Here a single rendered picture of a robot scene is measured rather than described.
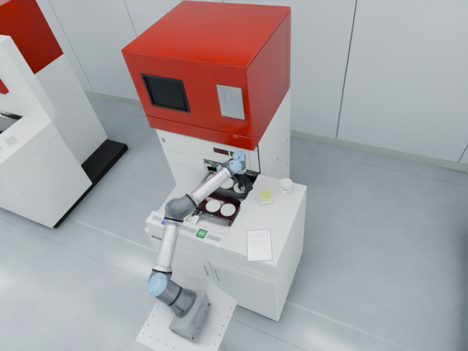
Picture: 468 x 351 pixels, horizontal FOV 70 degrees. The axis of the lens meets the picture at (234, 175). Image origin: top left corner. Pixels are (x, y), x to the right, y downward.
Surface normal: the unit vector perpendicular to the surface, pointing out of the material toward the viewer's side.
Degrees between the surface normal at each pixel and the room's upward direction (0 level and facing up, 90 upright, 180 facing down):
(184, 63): 90
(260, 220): 0
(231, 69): 90
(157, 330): 0
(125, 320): 0
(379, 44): 90
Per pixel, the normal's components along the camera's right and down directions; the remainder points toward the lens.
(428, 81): -0.41, 0.70
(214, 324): -0.11, -0.67
